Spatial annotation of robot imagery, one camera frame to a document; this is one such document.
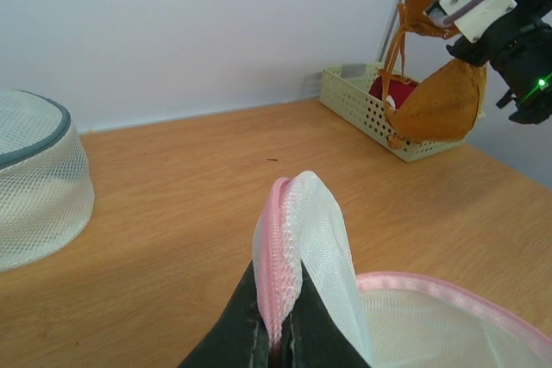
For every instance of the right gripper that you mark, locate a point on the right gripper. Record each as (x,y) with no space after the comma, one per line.
(496,38)

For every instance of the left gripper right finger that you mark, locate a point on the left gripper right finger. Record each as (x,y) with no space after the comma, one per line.
(310,338)

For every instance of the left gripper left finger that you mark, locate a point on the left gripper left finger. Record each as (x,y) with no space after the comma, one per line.
(239,337)

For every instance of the yellow garment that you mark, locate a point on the yellow garment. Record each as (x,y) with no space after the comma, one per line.
(444,106)

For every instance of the pink-zip mesh laundry bag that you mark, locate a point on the pink-zip mesh laundry bag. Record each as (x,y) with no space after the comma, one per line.
(392,319)

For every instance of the red bra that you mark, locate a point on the red bra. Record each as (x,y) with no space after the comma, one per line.
(398,90)

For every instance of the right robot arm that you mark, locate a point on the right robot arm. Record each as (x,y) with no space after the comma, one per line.
(518,48)

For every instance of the grey-zip mesh laundry bag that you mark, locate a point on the grey-zip mesh laundry bag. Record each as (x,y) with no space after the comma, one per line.
(47,197)

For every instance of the green plastic basket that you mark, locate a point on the green plastic basket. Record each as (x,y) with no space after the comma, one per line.
(345,91)

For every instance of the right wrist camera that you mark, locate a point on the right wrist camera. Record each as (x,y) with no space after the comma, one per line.
(471,17)

